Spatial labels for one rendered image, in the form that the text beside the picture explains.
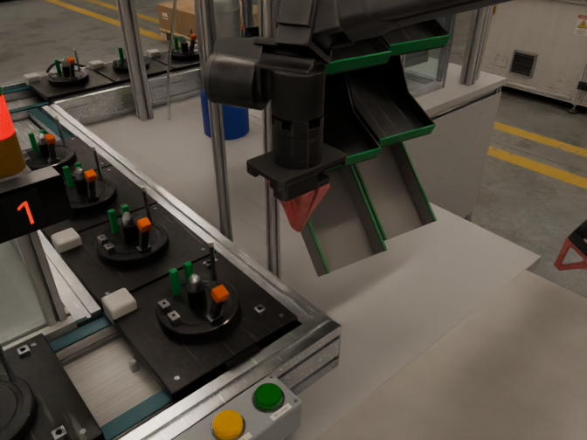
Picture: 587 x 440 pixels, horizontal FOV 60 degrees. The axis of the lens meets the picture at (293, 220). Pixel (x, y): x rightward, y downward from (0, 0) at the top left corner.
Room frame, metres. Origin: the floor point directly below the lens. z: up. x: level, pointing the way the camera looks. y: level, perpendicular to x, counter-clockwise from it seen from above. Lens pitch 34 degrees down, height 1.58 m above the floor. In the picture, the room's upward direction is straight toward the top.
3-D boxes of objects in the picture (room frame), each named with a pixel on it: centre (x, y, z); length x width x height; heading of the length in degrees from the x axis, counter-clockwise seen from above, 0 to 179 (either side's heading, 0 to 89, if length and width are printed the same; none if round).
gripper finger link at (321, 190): (0.51, 0.01, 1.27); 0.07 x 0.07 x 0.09; 41
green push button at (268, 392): (0.47, 0.04, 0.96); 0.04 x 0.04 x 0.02
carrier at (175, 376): (0.64, 0.16, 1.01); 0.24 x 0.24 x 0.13; 41
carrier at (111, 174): (1.01, 0.48, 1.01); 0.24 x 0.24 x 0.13; 41
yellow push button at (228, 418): (0.42, 0.09, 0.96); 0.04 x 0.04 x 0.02
